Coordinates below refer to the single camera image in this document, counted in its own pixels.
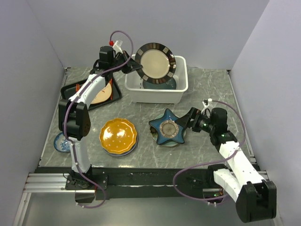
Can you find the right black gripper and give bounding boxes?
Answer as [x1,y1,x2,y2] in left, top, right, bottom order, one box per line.
[175,107,215,134]

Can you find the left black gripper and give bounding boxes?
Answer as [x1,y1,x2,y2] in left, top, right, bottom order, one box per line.
[110,50,143,74]

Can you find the brown rimmed beige plate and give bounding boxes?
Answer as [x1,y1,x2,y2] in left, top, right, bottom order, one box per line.
[135,42,176,85]

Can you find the teal floral plate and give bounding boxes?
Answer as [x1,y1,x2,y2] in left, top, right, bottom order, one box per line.
[143,78,176,90]

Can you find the yellow polka dot plate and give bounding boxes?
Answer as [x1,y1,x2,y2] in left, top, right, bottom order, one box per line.
[99,118,138,156]

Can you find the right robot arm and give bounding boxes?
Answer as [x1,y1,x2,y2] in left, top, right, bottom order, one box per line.
[175,107,277,223]

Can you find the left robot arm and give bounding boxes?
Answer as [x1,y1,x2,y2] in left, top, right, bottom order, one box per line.
[58,46,142,189]

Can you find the white plastic bin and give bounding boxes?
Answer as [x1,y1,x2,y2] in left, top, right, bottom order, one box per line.
[125,55,189,104]

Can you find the blue star shaped dish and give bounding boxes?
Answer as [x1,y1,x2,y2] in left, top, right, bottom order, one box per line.
[149,108,187,145]

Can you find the orange plastic utensil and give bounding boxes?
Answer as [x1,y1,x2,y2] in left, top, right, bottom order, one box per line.
[110,78,114,100]

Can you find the beige bird plate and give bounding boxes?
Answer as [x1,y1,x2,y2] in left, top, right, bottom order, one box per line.
[91,83,112,104]

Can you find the blue polka dot plate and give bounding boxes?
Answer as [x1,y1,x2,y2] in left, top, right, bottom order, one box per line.
[103,139,138,157]

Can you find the black plastic tray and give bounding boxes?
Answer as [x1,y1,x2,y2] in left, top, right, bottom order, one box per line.
[61,77,122,111]

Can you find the blue white patterned bowl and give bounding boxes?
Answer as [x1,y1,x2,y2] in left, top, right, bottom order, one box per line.
[53,132,70,153]

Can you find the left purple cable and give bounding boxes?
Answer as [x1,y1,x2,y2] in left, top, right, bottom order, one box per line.
[63,30,135,210]

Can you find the purple cable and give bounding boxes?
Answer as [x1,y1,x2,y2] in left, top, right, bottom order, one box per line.
[63,30,135,210]
[173,100,246,205]

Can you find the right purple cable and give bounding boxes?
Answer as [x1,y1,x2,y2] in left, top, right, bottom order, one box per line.
[173,100,246,205]

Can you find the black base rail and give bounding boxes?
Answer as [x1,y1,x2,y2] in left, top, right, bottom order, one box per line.
[65,168,221,200]

